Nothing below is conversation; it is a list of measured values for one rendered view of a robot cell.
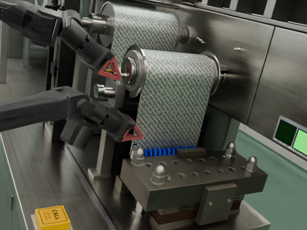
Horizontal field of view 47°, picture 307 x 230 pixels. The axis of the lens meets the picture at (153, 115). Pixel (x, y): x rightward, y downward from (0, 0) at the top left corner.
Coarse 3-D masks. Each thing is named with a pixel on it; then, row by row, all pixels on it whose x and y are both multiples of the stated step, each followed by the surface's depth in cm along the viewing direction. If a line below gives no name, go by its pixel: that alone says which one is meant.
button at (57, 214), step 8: (48, 208) 86; (56, 208) 87; (40, 216) 83; (48, 216) 84; (56, 216) 84; (64, 216) 85; (40, 224) 81; (48, 224) 81; (56, 224) 82; (64, 224) 83
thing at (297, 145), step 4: (300, 132) 88; (304, 132) 87; (296, 136) 89; (300, 136) 88; (304, 136) 87; (296, 140) 89; (300, 140) 88; (304, 140) 87; (296, 144) 89; (300, 144) 88; (304, 144) 87; (296, 148) 89; (300, 148) 88; (304, 148) 87; (304, 152) 87
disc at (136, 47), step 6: (132, 48) 98; (138, 48) 95; (144, 54) 93; (144, 60) 92; (144, 66) 92; (144, 72) 92; (144, 78) 92; (126, 90) 102; (138, 90) 95; (132, 96) 98
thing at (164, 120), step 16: (144, 96) 95; (160, 96) 98; (176, 96) 100; (192, 96) 103; (208, 96) 106; (144, 112) 97; (160, 112) 100; (176, 112) 103; (192, 112) 106; (144, 128) 100; (160, 128) 102; (176, 128) 105; (192, 128) 108; (144, 144) 102; (160, 144) 105; (176, 144) 108; (192, 144) 111
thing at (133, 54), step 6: (126, 54) 100; (132, 54) 96; (138, 54) 94; (138, 60) 93; (138, 66) 93; (138, 72) 93; (138, 78) 93; (126, 84) 100; (132, 84) 96; (138, 84) 94; (132, 90) 97
